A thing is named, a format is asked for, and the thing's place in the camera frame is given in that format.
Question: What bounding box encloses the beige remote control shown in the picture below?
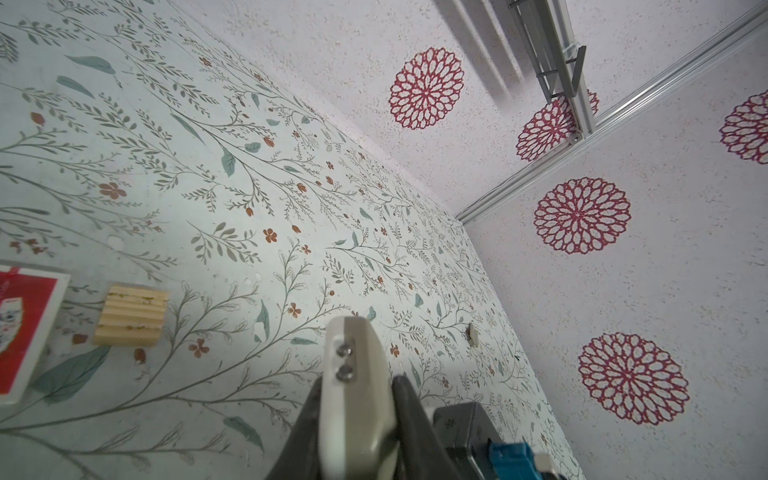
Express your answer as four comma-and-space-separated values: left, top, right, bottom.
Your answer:
318, 316, 399, 479

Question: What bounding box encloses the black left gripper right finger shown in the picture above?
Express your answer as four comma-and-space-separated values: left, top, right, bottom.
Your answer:
392, 375, 460, 480

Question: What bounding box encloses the dark metal wall shelf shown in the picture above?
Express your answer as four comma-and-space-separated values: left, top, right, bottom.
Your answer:
508, 0, 587, 103

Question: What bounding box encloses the small wooden block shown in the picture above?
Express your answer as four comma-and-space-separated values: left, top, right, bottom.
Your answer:
92, 285, 169, 347

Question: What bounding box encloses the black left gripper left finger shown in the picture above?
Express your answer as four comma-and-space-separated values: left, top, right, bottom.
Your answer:
266, 378, 322, 480

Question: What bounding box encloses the red card box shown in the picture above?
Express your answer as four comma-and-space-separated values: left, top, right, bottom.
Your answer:
1, 265, 70, 406

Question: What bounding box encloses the beige battery cover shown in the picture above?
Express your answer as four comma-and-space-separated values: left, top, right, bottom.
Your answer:
466, 323, 479, 348

